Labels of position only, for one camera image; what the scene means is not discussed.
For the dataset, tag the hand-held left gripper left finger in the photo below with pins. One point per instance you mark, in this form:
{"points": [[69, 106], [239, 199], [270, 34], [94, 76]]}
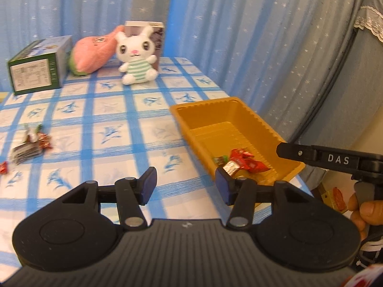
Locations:
{"points": [[148, 182]]}

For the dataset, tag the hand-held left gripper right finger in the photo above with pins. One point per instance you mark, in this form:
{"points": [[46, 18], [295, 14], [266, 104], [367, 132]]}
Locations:
{"points": [[223, 185]]}

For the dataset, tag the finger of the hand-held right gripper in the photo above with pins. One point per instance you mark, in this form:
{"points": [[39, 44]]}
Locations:
{"points": [[294, 153]]}

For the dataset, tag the beige candy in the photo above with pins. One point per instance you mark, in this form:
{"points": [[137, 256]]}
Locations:
{"points": [[232, 167]]}

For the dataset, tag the dark candy green wrapper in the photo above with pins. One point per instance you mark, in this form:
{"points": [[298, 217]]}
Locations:
{"points": [[220, 160]]}

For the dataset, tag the red twisted wrapper candy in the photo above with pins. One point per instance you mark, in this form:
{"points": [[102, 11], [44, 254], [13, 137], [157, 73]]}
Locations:
{"points": [[241, 154]]}

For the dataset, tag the small red gold-print candy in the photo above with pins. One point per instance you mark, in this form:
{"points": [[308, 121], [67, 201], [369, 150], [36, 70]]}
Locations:
{"points": [[255, 166]]}

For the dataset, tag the gold plastic tray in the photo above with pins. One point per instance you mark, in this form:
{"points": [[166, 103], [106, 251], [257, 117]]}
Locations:
{"points": [[215, 125]]}

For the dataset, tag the red brown foil candy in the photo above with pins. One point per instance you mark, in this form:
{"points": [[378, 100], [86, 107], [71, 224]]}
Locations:
{"points": [[45, 141]]}

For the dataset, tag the silver grey snack packet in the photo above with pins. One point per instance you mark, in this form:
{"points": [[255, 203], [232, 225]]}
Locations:
{"points": [[25, 153]]}

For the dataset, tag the brown green candy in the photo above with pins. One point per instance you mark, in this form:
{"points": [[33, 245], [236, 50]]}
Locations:
{"points": [[30, 134]]}

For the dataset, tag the large red candy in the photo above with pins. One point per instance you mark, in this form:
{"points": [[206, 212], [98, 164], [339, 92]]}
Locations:
{"points": [[2, 168]]}

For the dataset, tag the person's right hand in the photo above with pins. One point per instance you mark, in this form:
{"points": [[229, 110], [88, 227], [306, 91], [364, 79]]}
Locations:
{"points": [[372, 213]]}

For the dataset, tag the blue checked tablecloth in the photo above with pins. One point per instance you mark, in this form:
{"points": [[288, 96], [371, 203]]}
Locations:
{"points": [[125, 161]]}

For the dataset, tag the yellow box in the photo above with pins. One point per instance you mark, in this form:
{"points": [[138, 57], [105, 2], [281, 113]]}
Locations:
{"points": [[329, 198]]}

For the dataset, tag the grey lace-trimmed fabric cover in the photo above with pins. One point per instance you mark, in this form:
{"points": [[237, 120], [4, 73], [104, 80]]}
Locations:
{"points": [[338, 80]]}

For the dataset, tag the red white printed clothing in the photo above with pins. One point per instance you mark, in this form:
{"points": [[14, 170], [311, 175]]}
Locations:
{"points": [[369, 276]]}

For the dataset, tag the blue star print curtain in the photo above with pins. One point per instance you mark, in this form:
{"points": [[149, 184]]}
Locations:
{"points": [[239, 36], [74, 3]]}

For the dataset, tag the white bunny plush toy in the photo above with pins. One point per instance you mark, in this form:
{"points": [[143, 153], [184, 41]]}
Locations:
{"points": [[134, 50]]}

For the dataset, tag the pink peach plush toy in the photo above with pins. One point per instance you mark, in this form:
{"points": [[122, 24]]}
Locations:
{"points": [[91, 52]]}

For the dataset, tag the grey floral print box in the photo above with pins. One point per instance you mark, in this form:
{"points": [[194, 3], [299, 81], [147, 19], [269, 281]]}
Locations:
{"points": [[157, 40]]}

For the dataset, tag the green white cardboard box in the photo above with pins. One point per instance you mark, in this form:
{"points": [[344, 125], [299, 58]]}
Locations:
{"points": [[33, 71]]}

